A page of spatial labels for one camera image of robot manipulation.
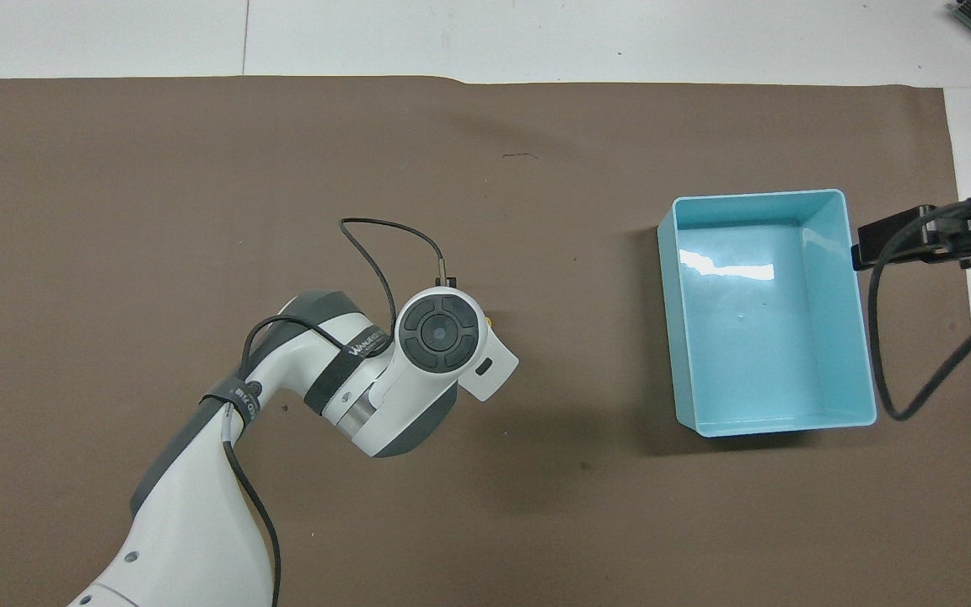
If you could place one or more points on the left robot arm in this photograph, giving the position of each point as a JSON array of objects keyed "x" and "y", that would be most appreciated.
[{"x": 190, "y": 506}]

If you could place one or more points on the light blue plastic bin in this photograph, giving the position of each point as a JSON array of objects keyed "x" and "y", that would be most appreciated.
[{"x": 772, "y": 337}]

